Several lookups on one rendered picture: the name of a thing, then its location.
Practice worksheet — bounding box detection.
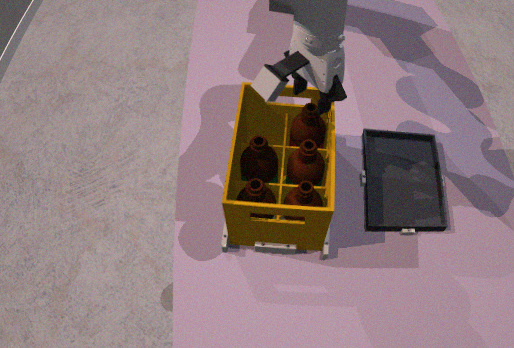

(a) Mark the brown glass bottle with beige label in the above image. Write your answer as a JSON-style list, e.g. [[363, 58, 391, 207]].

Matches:
[[282, 180, 323, 221]]

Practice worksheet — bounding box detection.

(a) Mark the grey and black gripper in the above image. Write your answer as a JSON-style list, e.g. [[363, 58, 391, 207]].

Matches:
[[284, 33, 347, 116]]

